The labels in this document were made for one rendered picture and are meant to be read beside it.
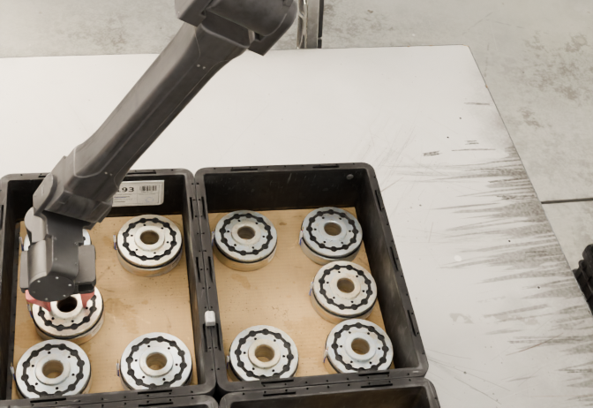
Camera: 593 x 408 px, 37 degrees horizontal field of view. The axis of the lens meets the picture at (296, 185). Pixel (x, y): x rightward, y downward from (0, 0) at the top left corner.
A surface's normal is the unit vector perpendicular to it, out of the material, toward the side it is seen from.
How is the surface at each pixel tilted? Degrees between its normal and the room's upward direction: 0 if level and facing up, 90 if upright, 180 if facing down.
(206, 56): 93
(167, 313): 0
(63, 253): 30
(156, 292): 0
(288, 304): 0
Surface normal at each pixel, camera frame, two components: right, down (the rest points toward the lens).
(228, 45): 0.15, 0.80
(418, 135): 0.13, -0.65
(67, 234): 0.58, -0.62
